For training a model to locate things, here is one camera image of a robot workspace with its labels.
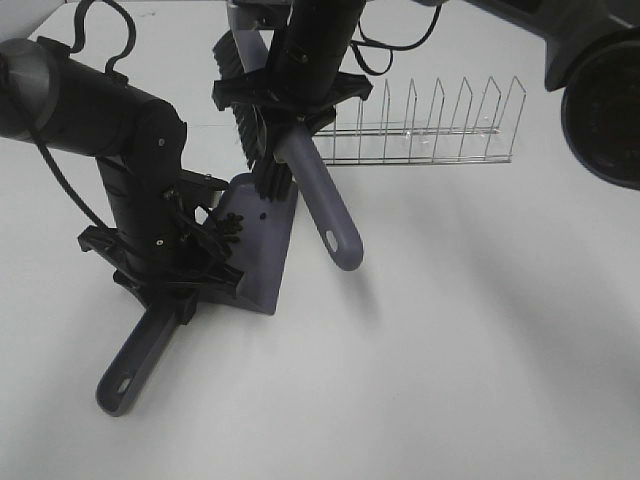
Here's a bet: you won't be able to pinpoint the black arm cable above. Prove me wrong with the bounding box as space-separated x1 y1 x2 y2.
24 0 137 231
349 0 444 77

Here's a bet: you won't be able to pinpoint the pile of coffee beans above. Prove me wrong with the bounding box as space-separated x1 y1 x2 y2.
208 212 265 252

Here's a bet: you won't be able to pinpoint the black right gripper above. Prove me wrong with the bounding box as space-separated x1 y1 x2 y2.
212 69 373 135

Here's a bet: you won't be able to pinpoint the metal wire rack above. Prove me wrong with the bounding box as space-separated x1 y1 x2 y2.
314 76 527 167

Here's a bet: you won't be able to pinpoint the grey plastic dustpan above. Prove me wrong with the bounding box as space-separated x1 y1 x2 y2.
96 174 298 417

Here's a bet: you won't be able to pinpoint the grey hand brush black bristles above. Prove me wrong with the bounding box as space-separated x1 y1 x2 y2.
214 1 365 271

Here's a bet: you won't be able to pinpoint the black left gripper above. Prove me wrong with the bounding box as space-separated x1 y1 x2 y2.
77 172 246 326

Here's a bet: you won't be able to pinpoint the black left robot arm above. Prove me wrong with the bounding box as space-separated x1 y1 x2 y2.
1 37 243 304

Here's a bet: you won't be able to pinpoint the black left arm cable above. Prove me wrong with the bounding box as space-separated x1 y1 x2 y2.
24 0 137 231

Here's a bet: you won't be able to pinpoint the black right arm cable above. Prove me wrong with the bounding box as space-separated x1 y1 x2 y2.
349 0 444 77

